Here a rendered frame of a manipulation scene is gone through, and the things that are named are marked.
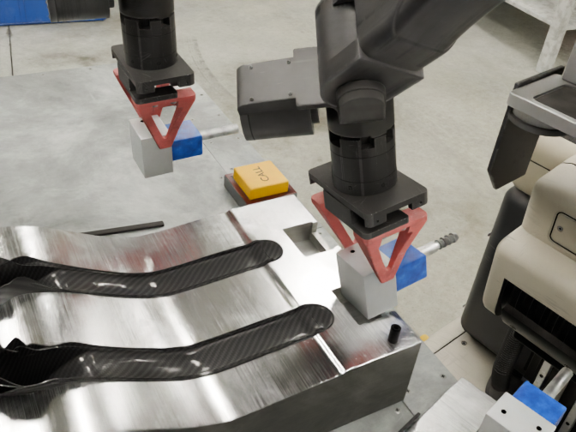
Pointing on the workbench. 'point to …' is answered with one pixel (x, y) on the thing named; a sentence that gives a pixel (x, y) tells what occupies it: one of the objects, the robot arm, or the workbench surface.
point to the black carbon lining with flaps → (230, 356)
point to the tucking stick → (126, 229)
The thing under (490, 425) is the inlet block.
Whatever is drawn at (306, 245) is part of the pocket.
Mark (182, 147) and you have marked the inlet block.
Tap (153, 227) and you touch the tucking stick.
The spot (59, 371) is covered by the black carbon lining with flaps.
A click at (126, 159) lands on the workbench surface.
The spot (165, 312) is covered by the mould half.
